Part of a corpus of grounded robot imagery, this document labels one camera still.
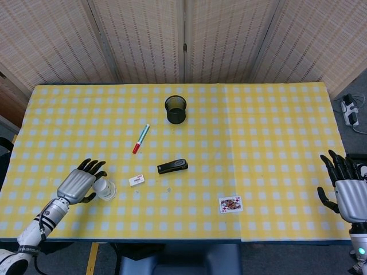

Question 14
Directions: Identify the queen of diamonds card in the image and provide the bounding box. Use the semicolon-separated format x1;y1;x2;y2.
218;196;243;214

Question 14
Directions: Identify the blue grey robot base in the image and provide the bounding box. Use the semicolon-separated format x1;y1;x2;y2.
118;242;243;275

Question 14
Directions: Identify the woven folding screen panel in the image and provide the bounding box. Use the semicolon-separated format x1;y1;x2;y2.
248;0;367;97
0;0;122;93
183;0;284;84
87;0;186;84

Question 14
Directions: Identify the black chair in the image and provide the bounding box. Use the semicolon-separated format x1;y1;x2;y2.
0;136;14;174

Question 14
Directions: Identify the red capped whiteboard marker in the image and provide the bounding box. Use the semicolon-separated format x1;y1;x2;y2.
132;123;151;155

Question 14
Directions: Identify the white power cable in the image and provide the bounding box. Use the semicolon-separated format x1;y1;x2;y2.
352;95;367;135

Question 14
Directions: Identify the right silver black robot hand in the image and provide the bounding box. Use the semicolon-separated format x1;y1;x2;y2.
317;150;367;223

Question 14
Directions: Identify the white power strip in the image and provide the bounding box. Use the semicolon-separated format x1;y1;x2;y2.
340;93;360;127

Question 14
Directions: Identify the black mesh pen holder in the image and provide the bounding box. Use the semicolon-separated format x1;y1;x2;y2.
164;96;188;125

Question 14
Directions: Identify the brown wooden cabinet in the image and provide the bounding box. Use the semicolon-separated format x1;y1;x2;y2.
0;70;30;129

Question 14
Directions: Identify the yellow white checkered tablecloth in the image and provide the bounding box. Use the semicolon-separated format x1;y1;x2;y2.
0;82;354;243

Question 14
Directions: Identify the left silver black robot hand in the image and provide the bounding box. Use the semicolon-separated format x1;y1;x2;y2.
56;159;108;205

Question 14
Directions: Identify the black stapler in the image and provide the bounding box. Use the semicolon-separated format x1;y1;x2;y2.
157;159;189;175

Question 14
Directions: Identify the white red staple box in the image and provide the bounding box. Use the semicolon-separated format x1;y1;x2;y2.
128;175;146;187

